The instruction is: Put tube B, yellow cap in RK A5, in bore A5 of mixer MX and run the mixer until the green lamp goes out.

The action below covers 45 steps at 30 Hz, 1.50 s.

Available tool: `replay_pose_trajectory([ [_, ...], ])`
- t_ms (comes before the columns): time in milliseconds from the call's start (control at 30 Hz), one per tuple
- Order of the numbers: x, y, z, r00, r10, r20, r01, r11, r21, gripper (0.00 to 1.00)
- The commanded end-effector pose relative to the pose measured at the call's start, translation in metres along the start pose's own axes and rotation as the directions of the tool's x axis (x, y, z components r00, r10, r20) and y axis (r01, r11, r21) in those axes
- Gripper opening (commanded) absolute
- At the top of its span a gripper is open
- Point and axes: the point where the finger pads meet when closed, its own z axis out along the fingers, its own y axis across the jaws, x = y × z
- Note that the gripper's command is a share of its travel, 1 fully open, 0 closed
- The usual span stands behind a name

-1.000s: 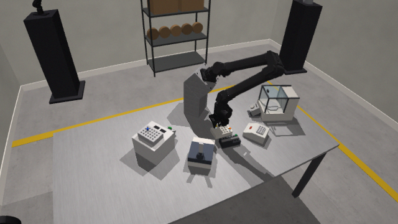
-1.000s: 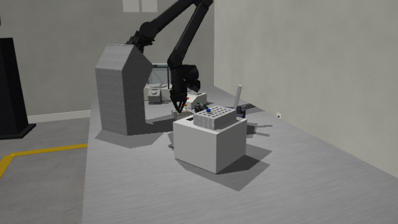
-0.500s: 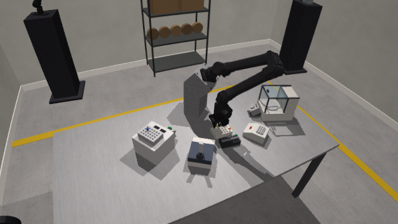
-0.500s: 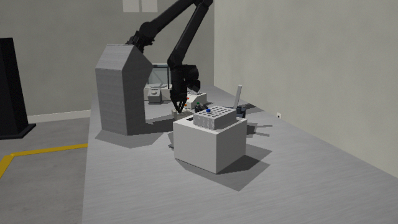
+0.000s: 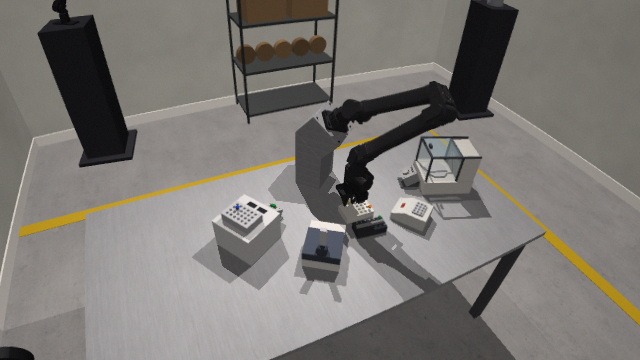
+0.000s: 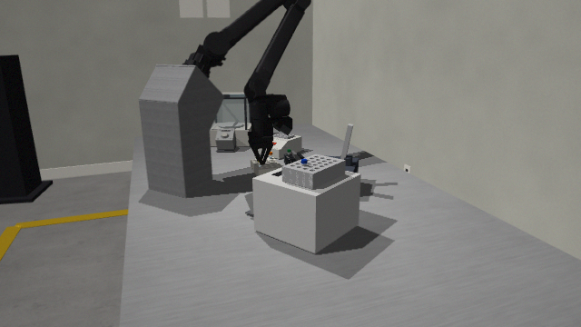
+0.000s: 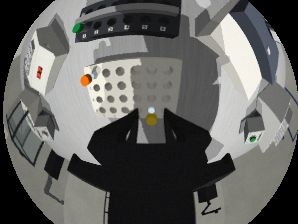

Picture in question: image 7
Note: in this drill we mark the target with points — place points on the white tube rack with round holes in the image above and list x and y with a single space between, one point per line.
157 75

